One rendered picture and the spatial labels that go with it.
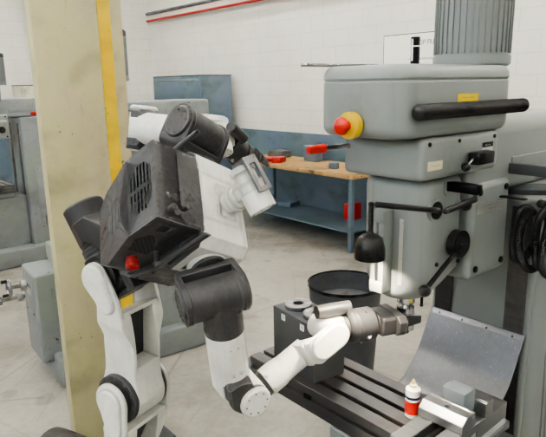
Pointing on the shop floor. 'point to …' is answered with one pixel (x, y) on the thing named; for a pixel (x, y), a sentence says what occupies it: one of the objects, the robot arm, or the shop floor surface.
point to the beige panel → (79, 166)
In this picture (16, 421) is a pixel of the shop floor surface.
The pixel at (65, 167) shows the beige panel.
